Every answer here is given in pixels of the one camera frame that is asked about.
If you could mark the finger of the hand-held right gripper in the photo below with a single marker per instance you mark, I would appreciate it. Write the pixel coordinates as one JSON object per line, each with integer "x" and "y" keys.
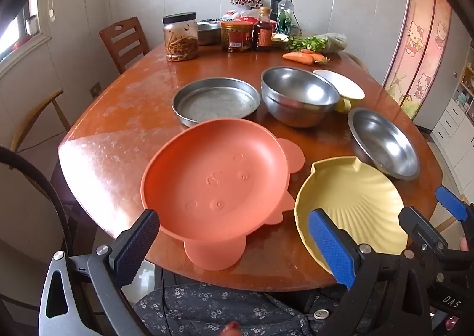
{"x": 418, "y": 227}
{"x": 450, "y": 202}

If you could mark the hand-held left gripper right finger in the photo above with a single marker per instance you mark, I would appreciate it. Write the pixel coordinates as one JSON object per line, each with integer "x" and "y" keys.
{"x": 329, "y": 243}

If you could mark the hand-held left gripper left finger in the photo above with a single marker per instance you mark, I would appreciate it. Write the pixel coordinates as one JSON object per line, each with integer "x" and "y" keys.
{"x": 135, "y": 243}

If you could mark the yellow shell-shaped plate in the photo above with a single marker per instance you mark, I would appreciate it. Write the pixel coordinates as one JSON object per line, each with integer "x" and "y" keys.
{"x": 355, "y": 191}

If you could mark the shallow steel bowl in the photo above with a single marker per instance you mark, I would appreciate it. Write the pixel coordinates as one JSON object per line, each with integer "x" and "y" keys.
{"x": 385, "y": 143}

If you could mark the orange bear-shaped plate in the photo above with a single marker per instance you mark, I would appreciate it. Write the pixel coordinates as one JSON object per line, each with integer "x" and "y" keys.
{"x": 207, "y": 180}

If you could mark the deep steel bowl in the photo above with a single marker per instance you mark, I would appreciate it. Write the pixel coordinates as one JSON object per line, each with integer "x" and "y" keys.
{"x": 300, "y": 119}
{"x": 296, "y": 86}

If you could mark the round steel pan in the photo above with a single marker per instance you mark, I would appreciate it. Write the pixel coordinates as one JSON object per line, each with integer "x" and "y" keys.
{"x": 214, "y": 101}

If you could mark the person's right hand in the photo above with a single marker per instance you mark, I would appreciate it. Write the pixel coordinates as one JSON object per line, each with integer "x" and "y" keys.
{"x": 463, "y": 243}

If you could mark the person's left hand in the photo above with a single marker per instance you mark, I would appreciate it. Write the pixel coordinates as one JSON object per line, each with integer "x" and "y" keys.
{"x": 231, "y": 330}

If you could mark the light wooden chair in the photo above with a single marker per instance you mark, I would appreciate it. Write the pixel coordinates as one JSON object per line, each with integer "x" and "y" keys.
{"x": 446, "y": 225}
{"x": 22, "y": 125}
{"x": 361, "y": 61}

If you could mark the white drawer cabinet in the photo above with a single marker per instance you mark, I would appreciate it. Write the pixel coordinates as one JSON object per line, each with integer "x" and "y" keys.
{"x": 450, "y": 121}

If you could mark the dark floral garment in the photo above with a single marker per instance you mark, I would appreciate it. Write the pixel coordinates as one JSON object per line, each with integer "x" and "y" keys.
{"x": 222, "y": 306}

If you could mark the pink cartoon cat curtain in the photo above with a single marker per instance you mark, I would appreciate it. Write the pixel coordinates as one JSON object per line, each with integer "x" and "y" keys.
{"x": 414, "y": 47}

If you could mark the carrot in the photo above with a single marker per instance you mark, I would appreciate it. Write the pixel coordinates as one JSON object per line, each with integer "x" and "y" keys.
{"x": 298, "y": 58}
{"x": 319, "y": 58}
{"x": 307, "y": 51}

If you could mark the brown wooden chair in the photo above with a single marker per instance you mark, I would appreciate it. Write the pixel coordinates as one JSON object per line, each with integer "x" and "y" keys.
{"x": 124, "y": 43}

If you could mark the bagged leafy greens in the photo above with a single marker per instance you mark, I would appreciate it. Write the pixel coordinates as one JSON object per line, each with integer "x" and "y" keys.
{"x": 318, "y": 43}

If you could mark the black-lidded pickle jar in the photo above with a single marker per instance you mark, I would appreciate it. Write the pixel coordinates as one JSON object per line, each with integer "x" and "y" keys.
{"x": 180, "y": 40}

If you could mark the gold foil packet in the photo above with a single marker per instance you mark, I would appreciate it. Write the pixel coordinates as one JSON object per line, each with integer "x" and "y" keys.
{"x": 280, "y": 37}

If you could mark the dark sauce bottle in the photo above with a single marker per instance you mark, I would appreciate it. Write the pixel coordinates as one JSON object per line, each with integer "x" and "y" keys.
{"x": 263, "y": 34}

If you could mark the small steel bowl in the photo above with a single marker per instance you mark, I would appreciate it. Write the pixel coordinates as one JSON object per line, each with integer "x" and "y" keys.
{"x": 208, "y": 34}

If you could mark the orange-lidded jar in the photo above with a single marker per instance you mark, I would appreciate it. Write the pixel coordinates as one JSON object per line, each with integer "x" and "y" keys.
{"x": 237, "y": 38}

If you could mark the clear green dish soap bottle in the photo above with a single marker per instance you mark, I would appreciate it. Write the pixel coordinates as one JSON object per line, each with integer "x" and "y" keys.
{"x": 284, "y": 17}

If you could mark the small red object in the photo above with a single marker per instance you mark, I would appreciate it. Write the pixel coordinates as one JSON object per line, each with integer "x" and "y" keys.
{"x": 20, "y": 43}

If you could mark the blue patterned bowl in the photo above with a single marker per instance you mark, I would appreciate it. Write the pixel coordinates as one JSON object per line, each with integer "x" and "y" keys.
{"x": 211, "y": 20}

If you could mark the red and white packet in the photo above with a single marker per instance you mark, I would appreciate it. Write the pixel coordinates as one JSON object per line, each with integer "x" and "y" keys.
{"x": 248, "y": 19}

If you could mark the white and red object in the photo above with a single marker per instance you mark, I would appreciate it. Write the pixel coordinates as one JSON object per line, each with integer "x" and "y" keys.
{"x": 230, "y": 14}

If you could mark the window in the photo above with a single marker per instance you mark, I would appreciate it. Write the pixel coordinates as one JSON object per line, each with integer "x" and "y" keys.
{"x": 14, "y": 25}

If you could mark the low wall socket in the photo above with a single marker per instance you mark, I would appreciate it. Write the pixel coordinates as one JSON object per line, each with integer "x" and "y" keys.
{"x": 96, "y": 89}

